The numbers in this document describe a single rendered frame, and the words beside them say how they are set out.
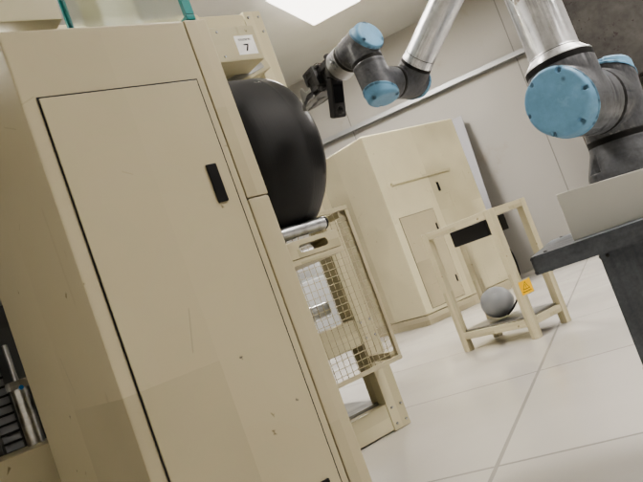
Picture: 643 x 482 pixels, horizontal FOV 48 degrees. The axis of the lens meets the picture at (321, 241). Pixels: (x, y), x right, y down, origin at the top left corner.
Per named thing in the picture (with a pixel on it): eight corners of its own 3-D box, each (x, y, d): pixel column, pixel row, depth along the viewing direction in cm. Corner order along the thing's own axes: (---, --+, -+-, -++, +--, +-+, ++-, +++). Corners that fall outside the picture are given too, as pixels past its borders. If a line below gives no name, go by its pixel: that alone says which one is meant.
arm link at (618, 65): (664, 122, 168) (641, 52, 169) (634, 124, 156) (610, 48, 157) (603, 144, 178) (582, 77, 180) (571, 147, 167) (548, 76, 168)
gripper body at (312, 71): (320, 75, 218) (341, 52, 209) (331, 98, 217) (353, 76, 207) (299, 76, 214) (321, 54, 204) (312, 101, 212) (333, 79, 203)
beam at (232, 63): (124, 73, 251) (111, 32, 252) (102, 102, 271) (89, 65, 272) (266, 57, 287) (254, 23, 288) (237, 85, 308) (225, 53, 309)
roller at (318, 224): (244, 251, 220) (239, 238, 220) (237, 255, 224) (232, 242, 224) (330, 226, 241) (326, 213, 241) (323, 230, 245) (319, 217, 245)
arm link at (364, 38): (365, 50, 188) (351, 17, 190) (341, 76, 198) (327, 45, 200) (391, 48, 194) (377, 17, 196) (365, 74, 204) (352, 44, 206)
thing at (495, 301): (539, 339, 413) (488, 208, 418) (464, 352, 461) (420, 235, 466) (572, 319, 434) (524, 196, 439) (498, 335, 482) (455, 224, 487)
